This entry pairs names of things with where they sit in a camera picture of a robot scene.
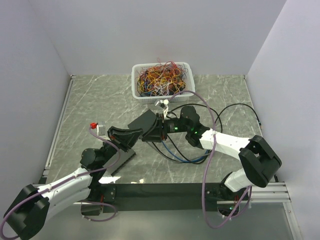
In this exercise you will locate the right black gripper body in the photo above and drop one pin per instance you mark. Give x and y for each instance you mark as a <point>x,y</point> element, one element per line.
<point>162,132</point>

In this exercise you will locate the white plastic basket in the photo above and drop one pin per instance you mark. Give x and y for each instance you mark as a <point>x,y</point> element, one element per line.
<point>151,82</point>

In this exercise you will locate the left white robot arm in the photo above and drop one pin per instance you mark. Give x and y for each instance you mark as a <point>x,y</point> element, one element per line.
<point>33,206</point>

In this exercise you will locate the black network switch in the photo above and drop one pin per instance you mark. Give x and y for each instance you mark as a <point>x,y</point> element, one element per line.
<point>145,121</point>
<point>125,157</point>

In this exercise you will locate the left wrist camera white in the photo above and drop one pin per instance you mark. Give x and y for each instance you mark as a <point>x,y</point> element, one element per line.
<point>99,127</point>

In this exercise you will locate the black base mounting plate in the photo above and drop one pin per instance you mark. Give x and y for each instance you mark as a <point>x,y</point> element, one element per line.
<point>153,196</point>

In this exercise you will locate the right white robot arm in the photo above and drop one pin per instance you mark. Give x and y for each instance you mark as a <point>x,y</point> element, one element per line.
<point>259,161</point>

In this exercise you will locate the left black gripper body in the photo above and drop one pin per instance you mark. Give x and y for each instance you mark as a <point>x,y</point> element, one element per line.
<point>122,142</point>

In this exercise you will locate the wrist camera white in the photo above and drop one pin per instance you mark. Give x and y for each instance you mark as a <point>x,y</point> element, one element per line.
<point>164,105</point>
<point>99,127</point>

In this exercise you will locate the aluminium frame rail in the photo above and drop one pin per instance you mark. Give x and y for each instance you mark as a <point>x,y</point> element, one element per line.
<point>51,151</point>

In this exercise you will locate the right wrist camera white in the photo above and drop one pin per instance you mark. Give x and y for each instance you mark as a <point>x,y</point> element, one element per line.
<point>164,105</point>

